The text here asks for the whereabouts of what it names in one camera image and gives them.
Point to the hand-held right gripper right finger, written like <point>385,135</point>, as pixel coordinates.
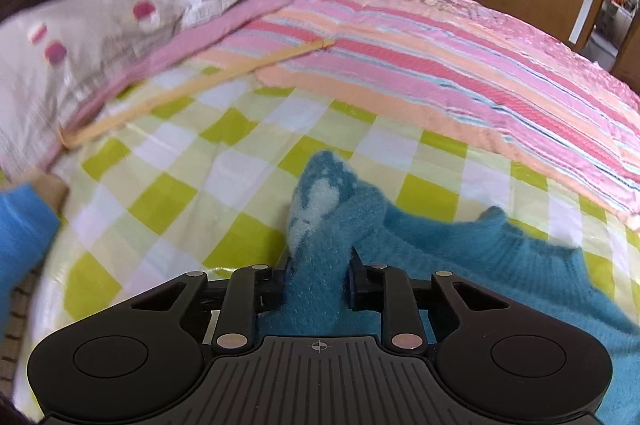
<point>353,287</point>

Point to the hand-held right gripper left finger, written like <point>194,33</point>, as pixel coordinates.
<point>272,292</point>

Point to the teal knit sweater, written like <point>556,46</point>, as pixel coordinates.
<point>450,255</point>

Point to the person's left forearm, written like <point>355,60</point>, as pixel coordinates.
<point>22,245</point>

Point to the green white checked bedsheet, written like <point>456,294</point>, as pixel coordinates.
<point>175,185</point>

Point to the pink striped blanket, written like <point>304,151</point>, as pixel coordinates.
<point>450,70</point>

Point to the pink cloth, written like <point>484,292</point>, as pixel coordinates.
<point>200,37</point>

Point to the white pillow with pink print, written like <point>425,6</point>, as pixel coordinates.
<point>110,35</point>

